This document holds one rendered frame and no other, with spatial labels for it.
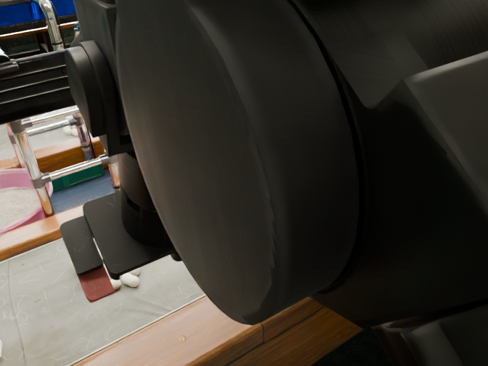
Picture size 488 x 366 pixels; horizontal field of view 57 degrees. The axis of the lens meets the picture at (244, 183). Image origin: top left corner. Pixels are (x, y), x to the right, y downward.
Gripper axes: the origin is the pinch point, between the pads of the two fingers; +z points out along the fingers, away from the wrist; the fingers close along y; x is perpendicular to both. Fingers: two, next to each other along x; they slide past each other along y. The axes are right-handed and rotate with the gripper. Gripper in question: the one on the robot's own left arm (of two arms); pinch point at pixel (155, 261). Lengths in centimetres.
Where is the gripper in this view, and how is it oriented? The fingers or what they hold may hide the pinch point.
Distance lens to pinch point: 43.9
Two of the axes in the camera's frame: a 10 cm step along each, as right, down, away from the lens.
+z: -1.9, 5.5, 8.1
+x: 4.9, 7.7, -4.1
